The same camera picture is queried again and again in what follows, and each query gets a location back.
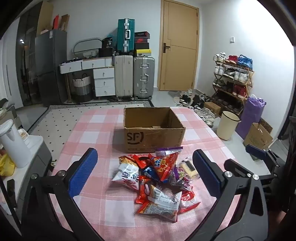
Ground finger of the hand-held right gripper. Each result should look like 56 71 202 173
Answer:
224 159 274 186
245 144 281 168

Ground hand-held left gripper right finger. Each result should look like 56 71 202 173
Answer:
192 149 269 241

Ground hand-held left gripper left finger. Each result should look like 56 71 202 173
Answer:
21 148 104 241

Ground yellow cake packet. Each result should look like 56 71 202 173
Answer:
179 160 200 179

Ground purple candy bag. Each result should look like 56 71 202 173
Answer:
170 166 193 191

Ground red foil snack packet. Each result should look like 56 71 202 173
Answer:
180 191 201 213
136 175 152 204

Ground white black print snack bag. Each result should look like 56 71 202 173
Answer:
112 156 140 191

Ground white red snack bag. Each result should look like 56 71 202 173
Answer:
135 184 183 223

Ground red black striped snack packet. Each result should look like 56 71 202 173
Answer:
132 154 151 168

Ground blue cookie packet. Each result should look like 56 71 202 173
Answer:
143 166 155 179

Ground brown cardboard box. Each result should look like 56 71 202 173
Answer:
123 107 186 153

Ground printed brown carton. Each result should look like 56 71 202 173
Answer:
243 118 274 151

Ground cream trash bin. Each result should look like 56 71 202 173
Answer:
217 111 240 141

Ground pink checked tablecloth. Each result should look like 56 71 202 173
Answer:
50 107 243 241

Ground grey white side cabinet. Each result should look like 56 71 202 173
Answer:
0 136 52 223

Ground white dotted rug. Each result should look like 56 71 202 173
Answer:
38 100 154 163

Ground pile of scattered shoes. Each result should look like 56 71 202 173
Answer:
173 89 216 127

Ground small brown box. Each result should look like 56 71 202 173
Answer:
204 101 222 116

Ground wooden shoe rack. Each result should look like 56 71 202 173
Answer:
212 59 255 116
213 52 253 112

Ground white kettle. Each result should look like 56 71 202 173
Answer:
0 119 31 168

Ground yellow plastic bag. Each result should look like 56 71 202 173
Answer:
0 154 15 176

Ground white grey laundry basket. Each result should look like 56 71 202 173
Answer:
72 74 92 103

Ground grey doormat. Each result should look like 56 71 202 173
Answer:
168 91 185 105

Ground white drawer desk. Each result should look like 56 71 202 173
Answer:
59 57 115 98

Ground beige suitcase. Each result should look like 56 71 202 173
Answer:
114 55 134 100

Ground silver suitcase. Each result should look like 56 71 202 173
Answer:
133 56 155 100

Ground grey refrigerator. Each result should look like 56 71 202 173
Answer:
35 30 68 105

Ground wooden door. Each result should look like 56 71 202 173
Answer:
157 0 200 91

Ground dark glass wardrobe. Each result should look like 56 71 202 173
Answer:
16 9 44 107

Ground black printed bag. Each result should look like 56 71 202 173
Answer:
102 37 114 49

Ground teal suitcase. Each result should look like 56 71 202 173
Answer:
117 19 135 55

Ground brown paper bag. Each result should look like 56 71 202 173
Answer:
60 14 70 32

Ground flat cardboard sheets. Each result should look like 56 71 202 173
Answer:
37 0 53 35

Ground grey arched frame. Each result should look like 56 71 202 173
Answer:
73 38 102 57

